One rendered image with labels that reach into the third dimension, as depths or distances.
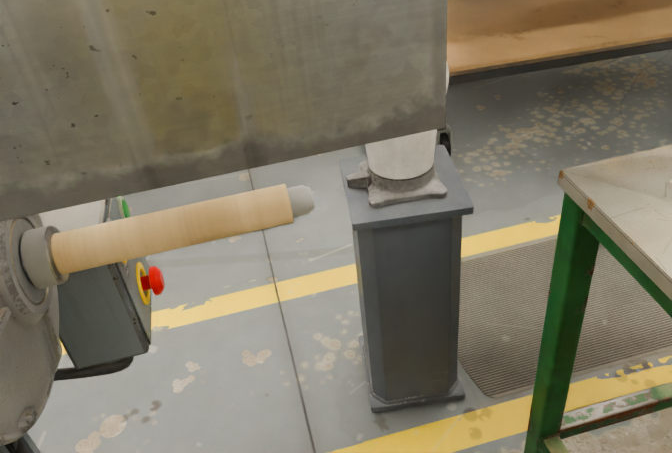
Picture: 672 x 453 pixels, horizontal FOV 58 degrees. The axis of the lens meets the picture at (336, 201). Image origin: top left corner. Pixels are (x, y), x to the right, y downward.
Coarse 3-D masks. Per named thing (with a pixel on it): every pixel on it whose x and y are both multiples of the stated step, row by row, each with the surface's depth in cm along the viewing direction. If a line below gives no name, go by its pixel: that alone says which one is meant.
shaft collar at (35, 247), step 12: (36, 228) 46; (48, 228) 46; (24, 240) 45; (36, 240) 44; (48, 240) 45; (24, 252) 44; (36, 252) 44; (48, 252) 44; (24, 264) 44; (36, 264) 44; (48, 264) 44; (36, 276) 44; (48, 276) 45; (60, 276) 46
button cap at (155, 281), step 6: (150, 270) 83; (156, 270) 83; (144, 276) 84; (150, 276) 82; (156, 276) 83; (162, 276) 85; (144, 282) 83; (150, 282) 82; (156, 282) 82; (162, 282) 84; (144, 288) 83; (150, 288) 84; (156, 288) 82; (162, 288) 84; (156, 294) 83
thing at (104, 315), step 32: (64, 224) 72; (96, 224) 71; (64, 288) 72; (96, 288) 73; (128, 288) 75; (64, 320) 74; (96, 320) 75; (128, 320) 77; (96, 352) 78; (128, 352) 80
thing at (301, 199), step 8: (288, 192) 48; (296, 192) 48; (304, 192) 48; (296, 200) 48; (304, 200) 48; (312, 200) 48; (296, 208) 48; (304, 208) 48; (312, 208) 49; (296, 216) 49
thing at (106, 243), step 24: (264, 192) 48; (144, 216) 47; (168, 216) 46; (192, 216) 46; (216, 216) 47; (240, 216) 47; (264, 216) 47; (288, 216) 48; (72, 240) 45; (96, 240) 45; (120, 240) 46; (144, 240) 46; (168, 240) 46; (192, 240) 47; (72, 264) 45; (96, 264) 46
